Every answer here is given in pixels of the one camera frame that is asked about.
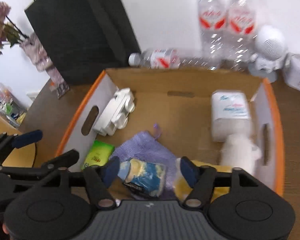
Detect green tissue pack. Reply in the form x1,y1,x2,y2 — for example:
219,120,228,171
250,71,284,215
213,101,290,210
81,140,115,170

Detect blue yellow snack packet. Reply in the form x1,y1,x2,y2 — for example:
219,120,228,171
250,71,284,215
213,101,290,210
117,158,166,198

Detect purple drawstring pouch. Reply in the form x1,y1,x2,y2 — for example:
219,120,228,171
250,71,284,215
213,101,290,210
110,131,177,200

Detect white handheld device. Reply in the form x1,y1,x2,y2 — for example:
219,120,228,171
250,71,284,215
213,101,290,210
93,88,135,136

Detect cotton swab container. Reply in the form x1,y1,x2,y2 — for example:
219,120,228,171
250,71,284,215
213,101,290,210
211,90,253,142

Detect yellow thermos jug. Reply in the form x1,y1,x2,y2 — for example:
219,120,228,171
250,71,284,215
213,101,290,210
0,116,36,168

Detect red cardboard box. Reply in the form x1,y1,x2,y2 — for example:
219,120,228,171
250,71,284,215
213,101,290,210
56,68,285,195

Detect dried pink flowers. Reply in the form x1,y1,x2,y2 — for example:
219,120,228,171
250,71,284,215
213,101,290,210
0,2,31,55

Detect lying water bottle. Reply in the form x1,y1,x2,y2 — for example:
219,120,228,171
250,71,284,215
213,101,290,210
128,48,222,70

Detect black paper bag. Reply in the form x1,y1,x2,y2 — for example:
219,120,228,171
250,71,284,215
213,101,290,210
25,0,140,85

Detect white tin box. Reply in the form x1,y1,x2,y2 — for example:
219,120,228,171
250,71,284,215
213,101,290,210
282,53,300,91

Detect white astronaut speaker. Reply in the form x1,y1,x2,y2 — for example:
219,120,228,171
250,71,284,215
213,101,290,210
248,25,287,83

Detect left water bottle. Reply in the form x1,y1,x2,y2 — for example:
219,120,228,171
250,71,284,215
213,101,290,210
198,0,226,69

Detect right water bottle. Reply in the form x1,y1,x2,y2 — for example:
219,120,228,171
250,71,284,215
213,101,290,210
227,0,256,70

